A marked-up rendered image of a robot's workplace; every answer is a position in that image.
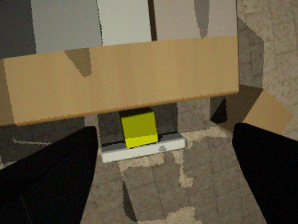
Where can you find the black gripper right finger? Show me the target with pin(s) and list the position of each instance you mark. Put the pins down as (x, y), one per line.
(270, 164)

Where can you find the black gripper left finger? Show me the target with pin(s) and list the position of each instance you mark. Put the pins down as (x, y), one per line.
(52, 185)

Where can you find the yellow-green block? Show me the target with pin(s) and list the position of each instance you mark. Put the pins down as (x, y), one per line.
(138, 126)

